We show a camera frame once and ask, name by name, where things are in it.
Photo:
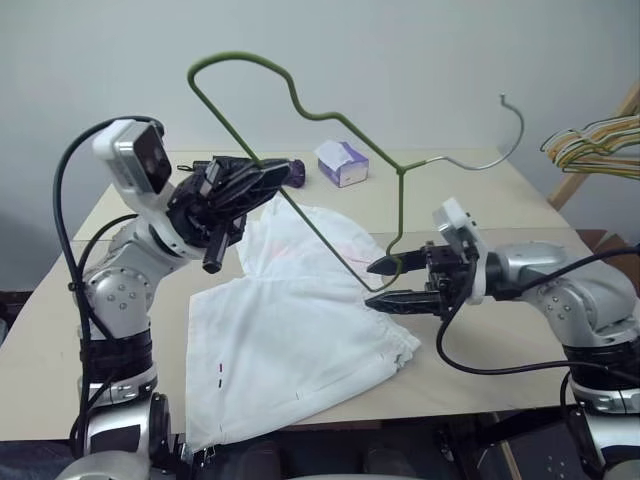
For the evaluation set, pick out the wooden rack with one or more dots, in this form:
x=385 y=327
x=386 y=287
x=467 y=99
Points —
x=567 y=187

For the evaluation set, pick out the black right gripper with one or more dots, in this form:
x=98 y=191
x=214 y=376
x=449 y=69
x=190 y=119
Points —
x=445 y=280

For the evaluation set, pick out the dark brown side table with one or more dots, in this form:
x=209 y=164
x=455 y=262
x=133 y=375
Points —
x=602 y=242

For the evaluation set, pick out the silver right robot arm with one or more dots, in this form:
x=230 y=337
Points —
x=550 y=270

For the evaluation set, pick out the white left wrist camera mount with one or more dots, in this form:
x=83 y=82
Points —
x=125 y=150

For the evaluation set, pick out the small purple bottle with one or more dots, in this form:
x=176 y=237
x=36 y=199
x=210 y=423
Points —
x=296 y=175

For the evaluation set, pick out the dark blue fabric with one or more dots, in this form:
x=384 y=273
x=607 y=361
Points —
x=30 y=460

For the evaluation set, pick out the purple white tissue box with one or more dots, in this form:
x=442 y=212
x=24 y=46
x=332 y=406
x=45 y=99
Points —
x=350 y=167

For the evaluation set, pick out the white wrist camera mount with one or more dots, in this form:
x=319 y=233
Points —
x=125 y=150
x=457 y=215

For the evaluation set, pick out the white shorts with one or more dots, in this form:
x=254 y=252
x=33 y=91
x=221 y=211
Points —
x=280 y=340

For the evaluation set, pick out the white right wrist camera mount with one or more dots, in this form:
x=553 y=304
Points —
x=457 y=215

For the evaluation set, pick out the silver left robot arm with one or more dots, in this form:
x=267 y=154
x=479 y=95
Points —
x=117 y=295

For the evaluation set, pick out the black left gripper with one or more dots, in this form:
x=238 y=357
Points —
x=197 y=210

